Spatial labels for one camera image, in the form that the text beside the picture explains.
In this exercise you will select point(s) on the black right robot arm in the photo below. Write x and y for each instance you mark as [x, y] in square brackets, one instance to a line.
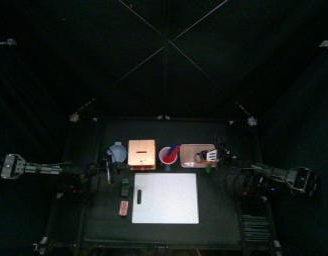
[277, 175]

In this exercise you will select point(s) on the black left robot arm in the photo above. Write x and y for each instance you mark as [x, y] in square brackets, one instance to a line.
[37, 168]

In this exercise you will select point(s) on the pale blue bowl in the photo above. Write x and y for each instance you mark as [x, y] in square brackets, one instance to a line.
[118, 151]

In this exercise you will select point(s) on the dark seaweed sushi roll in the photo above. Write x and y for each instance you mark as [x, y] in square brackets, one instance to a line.
[125, 187]

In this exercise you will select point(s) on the pink salmon sushi piece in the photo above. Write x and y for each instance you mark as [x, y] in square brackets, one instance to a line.
[122, 208]

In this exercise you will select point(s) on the white slotted toy spatula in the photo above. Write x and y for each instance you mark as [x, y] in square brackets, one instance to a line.
[212, 155]

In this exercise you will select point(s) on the wooden box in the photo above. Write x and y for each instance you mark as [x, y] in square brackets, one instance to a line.
[141, 154]

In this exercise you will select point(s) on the pink rectangular tray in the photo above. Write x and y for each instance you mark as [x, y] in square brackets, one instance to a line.
[189, 154]

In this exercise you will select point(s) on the pink plastic cup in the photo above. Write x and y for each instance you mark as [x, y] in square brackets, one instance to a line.
[164, 158]

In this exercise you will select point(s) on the red toy utensil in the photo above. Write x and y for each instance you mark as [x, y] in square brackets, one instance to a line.
[174, 151]

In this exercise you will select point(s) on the blue toy utensil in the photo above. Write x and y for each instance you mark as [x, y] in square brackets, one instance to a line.
[168, 149]

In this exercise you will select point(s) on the white cutting board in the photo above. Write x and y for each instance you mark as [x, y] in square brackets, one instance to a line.
[166, 198]

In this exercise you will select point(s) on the black box with label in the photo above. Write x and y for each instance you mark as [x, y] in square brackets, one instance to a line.
[254, 226]

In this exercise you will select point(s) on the metal frame clamp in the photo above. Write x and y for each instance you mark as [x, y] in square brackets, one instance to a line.
[9, 42]
[73, 117]
[250, 121]
[162, 117]
[325, 44]

